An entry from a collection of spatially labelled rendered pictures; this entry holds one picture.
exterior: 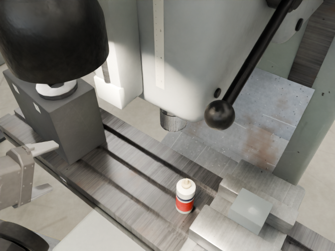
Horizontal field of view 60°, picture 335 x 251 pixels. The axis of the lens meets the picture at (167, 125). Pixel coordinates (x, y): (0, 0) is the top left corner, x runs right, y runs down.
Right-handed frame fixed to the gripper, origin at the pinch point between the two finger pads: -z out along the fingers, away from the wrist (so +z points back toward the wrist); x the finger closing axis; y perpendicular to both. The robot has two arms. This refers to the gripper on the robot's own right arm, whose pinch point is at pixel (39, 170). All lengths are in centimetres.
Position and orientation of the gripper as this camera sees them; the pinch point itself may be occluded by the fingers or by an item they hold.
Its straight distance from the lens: 63.8
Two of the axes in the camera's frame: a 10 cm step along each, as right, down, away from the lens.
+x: 2.6, -8.9, -3.7
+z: -5.6, 1.7, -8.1
